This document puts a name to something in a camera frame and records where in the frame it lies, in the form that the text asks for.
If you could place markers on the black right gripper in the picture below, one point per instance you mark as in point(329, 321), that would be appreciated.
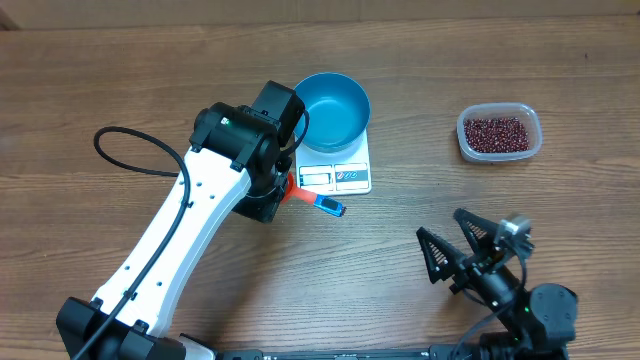
point(451, 261)

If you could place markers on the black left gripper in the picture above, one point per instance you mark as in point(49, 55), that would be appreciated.
point(267, 212)

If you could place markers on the red measuring scoop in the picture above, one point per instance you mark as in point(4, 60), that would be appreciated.
point(322, 202)

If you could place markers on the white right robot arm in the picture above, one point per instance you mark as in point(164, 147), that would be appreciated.
point(523, 324)

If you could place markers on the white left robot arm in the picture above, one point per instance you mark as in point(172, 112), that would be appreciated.
point(238, 162)

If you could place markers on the white digital kitchen scale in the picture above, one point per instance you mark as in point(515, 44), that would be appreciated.
point(346, 172)

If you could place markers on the blue plastic bowl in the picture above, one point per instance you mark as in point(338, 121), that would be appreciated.
point(339, 111)

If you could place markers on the red beans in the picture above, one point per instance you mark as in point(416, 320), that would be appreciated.
point(496, 135)

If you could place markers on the clear plastic food container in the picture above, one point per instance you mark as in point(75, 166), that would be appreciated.
point(523, 112)

